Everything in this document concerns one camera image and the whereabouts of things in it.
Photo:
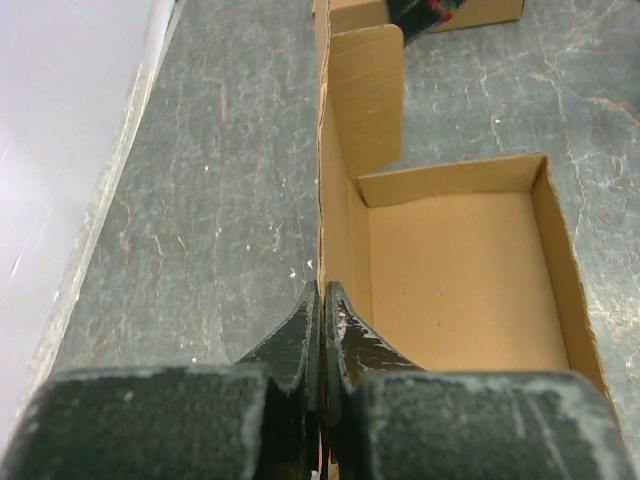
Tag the flat folded cardboard box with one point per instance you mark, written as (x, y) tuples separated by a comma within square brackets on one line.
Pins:
[(475, 13)]

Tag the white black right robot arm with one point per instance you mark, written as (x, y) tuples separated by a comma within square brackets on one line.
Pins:
[(416, 17)]

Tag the brown cardboard box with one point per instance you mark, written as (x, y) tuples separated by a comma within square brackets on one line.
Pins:
[(463, 266)]

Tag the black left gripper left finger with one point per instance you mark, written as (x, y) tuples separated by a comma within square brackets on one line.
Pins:
[(253, 419)]

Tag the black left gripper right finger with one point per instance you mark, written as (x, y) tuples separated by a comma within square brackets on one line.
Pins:
[(390, 419)]

